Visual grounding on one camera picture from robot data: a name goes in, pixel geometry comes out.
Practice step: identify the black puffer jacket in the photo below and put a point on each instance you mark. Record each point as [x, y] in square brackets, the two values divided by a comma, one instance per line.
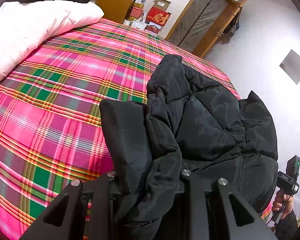
[194, 162]

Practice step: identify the black right sleeve forearm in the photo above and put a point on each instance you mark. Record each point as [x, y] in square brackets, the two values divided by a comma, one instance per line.
[287, 227]

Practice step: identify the person's right hand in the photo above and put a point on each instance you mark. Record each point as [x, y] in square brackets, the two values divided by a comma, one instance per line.
[284, 203]

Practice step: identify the dark bag on door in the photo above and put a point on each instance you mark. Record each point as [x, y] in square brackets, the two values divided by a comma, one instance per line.
[233, 26]

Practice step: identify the wooden framed door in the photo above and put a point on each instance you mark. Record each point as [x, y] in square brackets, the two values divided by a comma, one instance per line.
[201, 23]

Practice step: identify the red gift box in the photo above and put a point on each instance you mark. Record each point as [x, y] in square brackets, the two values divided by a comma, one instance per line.
[157, 16]

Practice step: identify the brown cardboard box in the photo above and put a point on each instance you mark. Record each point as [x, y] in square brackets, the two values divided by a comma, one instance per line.
[161, 4]

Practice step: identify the pink plastic basket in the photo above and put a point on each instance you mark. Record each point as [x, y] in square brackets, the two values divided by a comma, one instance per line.
[136, 12]

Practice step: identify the pink plaid bed sheet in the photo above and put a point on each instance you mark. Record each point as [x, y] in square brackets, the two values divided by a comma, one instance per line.
[50, 123]

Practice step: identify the white pink pillow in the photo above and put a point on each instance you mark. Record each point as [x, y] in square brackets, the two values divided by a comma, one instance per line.
[24, 26]

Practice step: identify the grey square wall panel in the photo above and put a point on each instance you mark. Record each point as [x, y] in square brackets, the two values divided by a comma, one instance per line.
[291, 66]

